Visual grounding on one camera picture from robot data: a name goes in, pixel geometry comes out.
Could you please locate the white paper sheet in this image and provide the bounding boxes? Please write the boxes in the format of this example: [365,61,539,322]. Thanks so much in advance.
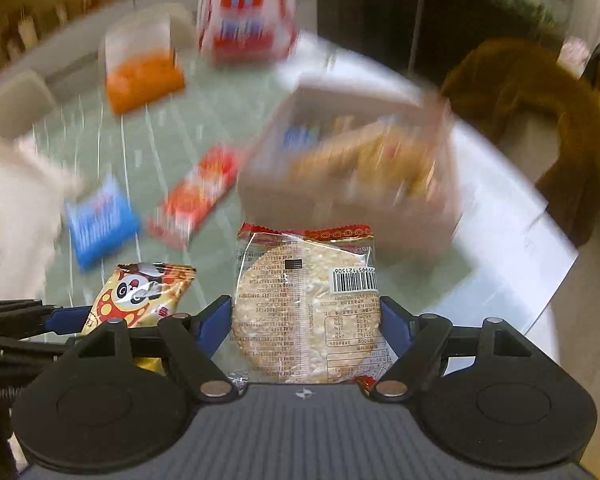
[460,195,578,341]

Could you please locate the yellow panda snack packet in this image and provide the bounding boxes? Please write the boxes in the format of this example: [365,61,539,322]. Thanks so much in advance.
[82,262,197,373]

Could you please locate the pink cardboard box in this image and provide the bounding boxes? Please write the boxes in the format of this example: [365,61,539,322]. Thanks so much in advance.
[237,82,463,261]

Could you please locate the squirrel print snack bag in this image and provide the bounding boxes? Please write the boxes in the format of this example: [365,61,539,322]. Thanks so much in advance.
[197,0,298,63]

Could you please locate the blue snack packet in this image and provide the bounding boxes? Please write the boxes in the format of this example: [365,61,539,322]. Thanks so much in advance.
[62,175,142,271]

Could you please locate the orange and white bag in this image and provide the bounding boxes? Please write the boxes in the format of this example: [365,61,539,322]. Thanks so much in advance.
[102,10,186,115]

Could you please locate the pile of mixed snack packets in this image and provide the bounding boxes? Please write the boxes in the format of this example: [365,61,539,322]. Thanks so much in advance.
[280,115,441,201]

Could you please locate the red snack packet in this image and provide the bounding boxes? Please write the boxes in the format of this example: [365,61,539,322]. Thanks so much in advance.
[145,145,246,251]

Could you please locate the wooden shelf unit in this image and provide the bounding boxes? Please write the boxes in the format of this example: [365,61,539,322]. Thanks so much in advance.
[0,0,206,61]

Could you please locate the brown plush cloth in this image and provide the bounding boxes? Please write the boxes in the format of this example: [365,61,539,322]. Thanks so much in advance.
[440,37,600,248]

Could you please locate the round rice cracker packet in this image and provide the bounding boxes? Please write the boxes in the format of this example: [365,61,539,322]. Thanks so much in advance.
[232,222,398,392]

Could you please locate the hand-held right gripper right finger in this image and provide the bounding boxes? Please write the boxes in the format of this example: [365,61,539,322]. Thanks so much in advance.
[370,296,536,402]

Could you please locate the white chair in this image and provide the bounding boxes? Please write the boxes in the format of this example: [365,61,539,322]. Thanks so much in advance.
[0,72,56,138]
[145,2,197,51]

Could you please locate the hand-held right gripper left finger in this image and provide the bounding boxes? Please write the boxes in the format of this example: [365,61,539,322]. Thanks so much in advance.
[77,295,233,401]

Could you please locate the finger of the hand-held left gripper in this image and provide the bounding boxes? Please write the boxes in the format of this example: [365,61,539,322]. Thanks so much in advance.
[0,335,80,380]
[0,300,93,342]

